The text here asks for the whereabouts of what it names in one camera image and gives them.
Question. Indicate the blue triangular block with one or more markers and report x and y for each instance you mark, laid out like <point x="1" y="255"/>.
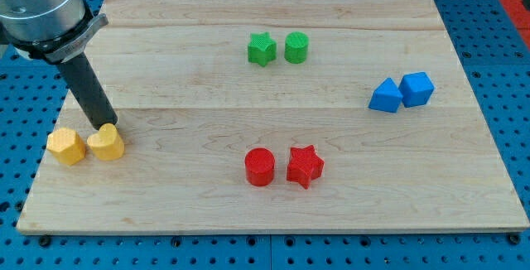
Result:
<point x="387" y="97"/>

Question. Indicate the yellow hexagon block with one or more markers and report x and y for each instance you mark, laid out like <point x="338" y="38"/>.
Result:
<point x="66" y="146"/>

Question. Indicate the green star block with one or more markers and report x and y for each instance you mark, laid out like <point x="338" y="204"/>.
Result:
<point x="261" y="49"/>

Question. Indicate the red star block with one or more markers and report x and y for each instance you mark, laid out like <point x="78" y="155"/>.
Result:
<point x="304" y="166"/>

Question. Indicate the red cylinder block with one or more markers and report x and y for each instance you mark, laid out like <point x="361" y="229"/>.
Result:
<point x="259" y="166"/>

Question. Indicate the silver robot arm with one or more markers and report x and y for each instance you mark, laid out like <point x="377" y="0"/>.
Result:
<point x="57" y="32"/>

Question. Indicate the green cylinder block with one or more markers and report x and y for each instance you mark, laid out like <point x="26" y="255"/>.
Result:
<point x="296" y="47"/>

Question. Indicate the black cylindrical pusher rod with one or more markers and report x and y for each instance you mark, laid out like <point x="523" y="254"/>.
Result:
<point x="84" y="84"/>

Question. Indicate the blue cube block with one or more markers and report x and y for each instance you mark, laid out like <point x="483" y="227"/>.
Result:
<point x="416" y="89"/>

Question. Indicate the yellow heart block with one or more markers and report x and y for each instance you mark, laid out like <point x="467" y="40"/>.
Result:
<point x="106" y="144"/>

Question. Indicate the red strip at edge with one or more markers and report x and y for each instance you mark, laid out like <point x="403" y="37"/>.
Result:
<point x="511" y="1"/>

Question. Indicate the wooden board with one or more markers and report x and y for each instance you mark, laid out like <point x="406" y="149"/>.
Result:
<point x="190" y="107"/>

